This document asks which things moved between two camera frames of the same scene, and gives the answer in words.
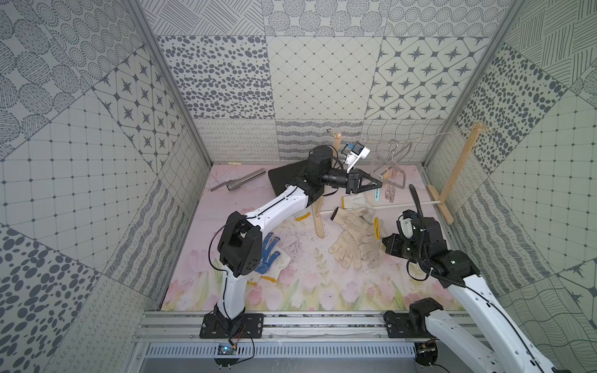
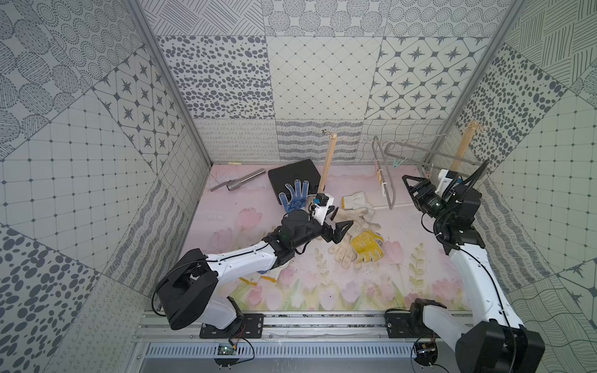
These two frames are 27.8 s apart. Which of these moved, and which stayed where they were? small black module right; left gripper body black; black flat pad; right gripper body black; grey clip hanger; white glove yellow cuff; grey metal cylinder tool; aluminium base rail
Moved: grey clip hanger; right gripper body black; left gripper body black
Stayed: aluminium base rail; grey metal cylinder tool; small black module right; black flat pad; white glove yellow cuff
